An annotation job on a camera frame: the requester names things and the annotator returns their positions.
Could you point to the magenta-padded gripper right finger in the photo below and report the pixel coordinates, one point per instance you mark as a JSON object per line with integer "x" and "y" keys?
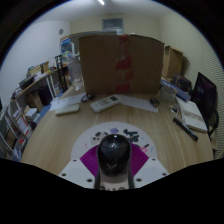
{"x": 151, "y": 170}

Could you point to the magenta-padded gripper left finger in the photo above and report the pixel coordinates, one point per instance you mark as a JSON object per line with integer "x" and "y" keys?
{"x": 75, "y": 171}

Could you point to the glossy black computer mouse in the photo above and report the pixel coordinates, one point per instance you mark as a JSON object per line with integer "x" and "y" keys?
{"x": 114, "y": 153}

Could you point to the black marker pen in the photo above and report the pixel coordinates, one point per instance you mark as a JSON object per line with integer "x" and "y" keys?
{"x": 185, "y": 128}

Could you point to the small white flat device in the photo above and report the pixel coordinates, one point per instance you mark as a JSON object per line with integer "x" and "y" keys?
{"x": 67, "y": 109}

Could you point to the thick white book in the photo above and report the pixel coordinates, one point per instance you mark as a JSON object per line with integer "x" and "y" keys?
{"x": 193, "y": 116}

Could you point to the small dark binder clip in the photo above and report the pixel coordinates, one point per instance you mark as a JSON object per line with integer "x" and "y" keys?
{"x": 154, "y": 102}

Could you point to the white remote control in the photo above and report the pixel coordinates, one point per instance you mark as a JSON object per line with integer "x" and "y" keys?
{"x": 105, "y": 103}

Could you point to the clear plastic container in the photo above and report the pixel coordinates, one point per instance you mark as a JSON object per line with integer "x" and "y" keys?
{"x": 167, "y": 93}

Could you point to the cluttered white shelf unit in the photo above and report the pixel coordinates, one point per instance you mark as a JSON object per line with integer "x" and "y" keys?
{"x": 23, "y": 110}

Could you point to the blue book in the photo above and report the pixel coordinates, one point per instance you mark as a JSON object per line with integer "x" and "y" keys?
{"x": 183, "y": 95}

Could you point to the dark bag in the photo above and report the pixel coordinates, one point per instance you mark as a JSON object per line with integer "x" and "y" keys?
{"x": 182, "y": 83}

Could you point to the black office chair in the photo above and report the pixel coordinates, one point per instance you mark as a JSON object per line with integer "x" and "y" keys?
{"x": 204, "y": 93}

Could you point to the black metal stand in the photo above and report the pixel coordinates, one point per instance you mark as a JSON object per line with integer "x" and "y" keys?
{"x": 62, "y": 75}

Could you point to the clear plastic jug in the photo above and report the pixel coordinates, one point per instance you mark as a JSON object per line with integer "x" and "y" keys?
{"x": 75, "y": 73}

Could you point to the small brown cardboard box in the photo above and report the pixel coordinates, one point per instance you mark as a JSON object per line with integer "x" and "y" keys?
{"x": 173, "y": 61}

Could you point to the large brown cardboard box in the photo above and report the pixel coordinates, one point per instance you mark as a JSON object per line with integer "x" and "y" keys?
{"x": 106, "y": 63}

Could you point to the ceiling tube light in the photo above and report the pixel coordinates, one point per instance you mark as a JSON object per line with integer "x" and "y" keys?
{"x": 100, "y": 2}

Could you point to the round wall fitting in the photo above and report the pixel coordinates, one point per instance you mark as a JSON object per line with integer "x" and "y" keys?
{"x": 61, "y": 31}

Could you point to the wall air vent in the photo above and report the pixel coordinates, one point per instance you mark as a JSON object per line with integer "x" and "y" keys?
{"x": 112, "y": 24}

